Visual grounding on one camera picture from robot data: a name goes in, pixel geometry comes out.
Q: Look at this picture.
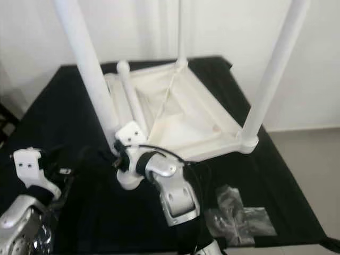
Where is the white plastic table top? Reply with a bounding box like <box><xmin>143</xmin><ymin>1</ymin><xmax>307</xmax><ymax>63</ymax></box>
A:
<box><xmin>104</xmin><ymin>59</ymin><xmax>260</xmax><ymax>191</ymax></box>

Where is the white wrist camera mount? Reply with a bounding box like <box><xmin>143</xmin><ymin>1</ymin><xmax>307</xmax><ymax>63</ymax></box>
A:
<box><xmin>116</xmin><ymin>121</ymin><xmax>147</xmax><ymax>147</ymax></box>
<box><xmin>13</xmin><ymin>148</ymin><xmax>62</xmax><ymax>200</ymax></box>

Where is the black wooden stool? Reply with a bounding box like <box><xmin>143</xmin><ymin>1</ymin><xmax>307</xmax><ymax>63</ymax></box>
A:
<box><xmin>0</xmin><ymin>104</ymin><xmax>17</xmax><ymax>145</ymax></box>

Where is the large clear tape patch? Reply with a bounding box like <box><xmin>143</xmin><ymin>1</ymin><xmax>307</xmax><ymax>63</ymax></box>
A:
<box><xmin>207</xmin><ymin>185</ymin><xmax>277</xmax><ymax>247</ymax></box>

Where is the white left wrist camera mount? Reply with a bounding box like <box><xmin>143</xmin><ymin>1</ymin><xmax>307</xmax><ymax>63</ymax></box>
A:
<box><xmin>13</xmin><ymin>148</ymin><xmax>62</xmax><ymax>200</ymax></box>

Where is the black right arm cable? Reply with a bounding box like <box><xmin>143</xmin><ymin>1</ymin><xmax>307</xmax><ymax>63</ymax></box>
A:
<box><xmin>138</xmin><ymin>144</ymin><xmax>208</xmax><ymax>255</ymax></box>

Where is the black tablecloth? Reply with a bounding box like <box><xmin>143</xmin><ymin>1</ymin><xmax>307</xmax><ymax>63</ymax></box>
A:
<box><xmin>0</xmin><ymin>56</ymin><xmax>331</xmax><ymax>251</ymax></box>

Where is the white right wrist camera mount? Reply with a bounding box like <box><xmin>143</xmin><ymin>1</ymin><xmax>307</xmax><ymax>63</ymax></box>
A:
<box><xmin>116</xmin><ymin>121</ymin><xmax>147</xmax><ymax>147</ymax></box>

